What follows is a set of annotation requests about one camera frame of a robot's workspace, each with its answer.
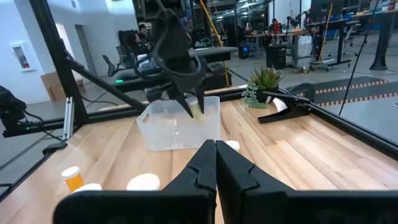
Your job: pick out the black table clamp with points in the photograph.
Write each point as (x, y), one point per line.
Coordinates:
(54, 147)

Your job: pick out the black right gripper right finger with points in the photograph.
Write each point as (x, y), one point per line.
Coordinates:
(248, 202)

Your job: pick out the yellow pole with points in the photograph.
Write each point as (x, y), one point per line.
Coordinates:
(211, 23)

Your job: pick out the fire extinguisher wall cabinet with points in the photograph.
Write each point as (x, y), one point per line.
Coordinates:
(22, 57)

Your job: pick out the brown cardboard box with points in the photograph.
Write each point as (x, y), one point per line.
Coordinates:
(54, 85)

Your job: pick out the black computer tower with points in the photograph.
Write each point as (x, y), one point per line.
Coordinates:
(276, 57)

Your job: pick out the dark grey desk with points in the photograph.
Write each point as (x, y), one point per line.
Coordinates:
(214, 52)

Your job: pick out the black mat with orange stripes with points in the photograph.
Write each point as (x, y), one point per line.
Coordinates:
(373, 90)

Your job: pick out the small potted succulent plant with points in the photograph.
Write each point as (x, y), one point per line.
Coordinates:
(264, 79)

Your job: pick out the black table-level camera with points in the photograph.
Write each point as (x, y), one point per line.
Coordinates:
(11, 107)

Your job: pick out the black aluminium table frame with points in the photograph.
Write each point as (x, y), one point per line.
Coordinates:
(54, 49)

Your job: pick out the wooden desk with black legs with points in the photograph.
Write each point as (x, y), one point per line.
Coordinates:
(341, 43)
(382, 40)

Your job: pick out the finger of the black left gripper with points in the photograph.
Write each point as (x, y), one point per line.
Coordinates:
(201, 99)
(182, 101)

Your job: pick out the silver metal bracket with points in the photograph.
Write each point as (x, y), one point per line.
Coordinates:
(68, 119)

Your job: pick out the person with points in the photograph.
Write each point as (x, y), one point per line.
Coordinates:
(134, 43)
(142, 31)
(275, 27)

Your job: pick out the black spring clamp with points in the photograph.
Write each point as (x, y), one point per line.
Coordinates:
(289, 107)

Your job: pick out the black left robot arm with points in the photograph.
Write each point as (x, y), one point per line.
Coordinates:
(171, 34)

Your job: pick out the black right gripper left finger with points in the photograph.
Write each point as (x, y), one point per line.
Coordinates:
(192, 202)

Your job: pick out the black office chair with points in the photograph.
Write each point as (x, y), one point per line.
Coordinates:
(109, 67)

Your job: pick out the white ball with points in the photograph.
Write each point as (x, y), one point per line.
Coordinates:
(72, 177)
(88, 187)
(195, 109)

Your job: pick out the orange pill bottle white cap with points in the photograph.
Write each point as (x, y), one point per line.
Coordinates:
(234, 145)
(143, 182)

